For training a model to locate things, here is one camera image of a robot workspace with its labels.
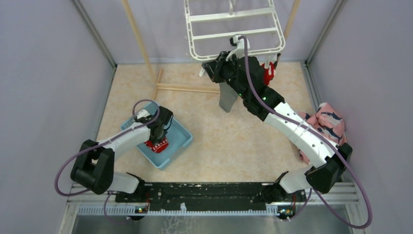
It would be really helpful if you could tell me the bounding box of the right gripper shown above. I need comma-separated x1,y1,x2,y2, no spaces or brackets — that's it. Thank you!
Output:
204,51,249,99

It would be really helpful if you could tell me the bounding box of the red sock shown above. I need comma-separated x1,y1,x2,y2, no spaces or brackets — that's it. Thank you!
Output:
261,62,275,86
144,137,169,154

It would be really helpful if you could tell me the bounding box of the light blue plastic basket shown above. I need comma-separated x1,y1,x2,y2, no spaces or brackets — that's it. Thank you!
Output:
114,99,193,170

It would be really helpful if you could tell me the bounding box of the grey striped sock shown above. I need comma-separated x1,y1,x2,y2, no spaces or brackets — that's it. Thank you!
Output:
219,82,239,113

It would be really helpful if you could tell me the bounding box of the white clip hanger frame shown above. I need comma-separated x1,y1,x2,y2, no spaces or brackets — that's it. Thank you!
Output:
184,0,286,61

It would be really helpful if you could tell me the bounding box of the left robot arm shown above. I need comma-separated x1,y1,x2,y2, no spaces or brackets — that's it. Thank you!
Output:
70,106,173,202

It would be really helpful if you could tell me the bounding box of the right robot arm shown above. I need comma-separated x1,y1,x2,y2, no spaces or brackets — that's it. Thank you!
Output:
202,51,353,201

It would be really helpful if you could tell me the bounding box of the wooden drying rack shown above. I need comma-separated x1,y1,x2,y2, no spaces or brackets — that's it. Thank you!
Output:
120,0,301,101

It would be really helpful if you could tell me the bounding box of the red hanging sock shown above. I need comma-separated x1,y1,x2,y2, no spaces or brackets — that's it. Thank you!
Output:
261,62,275,86

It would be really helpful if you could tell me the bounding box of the pink patterned cloth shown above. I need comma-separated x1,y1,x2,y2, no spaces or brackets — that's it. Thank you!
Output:
299,102,347,146

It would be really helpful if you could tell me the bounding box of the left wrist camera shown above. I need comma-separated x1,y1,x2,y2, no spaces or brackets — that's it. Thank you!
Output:
134,109,151,122

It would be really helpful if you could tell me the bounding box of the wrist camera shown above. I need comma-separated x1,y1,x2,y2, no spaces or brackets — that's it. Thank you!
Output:
225,35,250,61
134,109,151,122

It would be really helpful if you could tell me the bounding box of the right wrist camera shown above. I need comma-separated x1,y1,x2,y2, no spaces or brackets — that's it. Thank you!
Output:
225,35,250,61

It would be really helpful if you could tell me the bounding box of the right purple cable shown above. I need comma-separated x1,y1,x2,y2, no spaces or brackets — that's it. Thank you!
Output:
238,35,373,230

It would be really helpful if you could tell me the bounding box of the purple cable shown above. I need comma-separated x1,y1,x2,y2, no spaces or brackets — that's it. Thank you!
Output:
238,35,373,230
54,99,161,197

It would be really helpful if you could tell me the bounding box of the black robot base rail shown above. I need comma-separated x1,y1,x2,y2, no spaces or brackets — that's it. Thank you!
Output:
115,180,307,215

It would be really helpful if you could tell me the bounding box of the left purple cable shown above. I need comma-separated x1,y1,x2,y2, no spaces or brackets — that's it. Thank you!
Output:
54,99,161,197

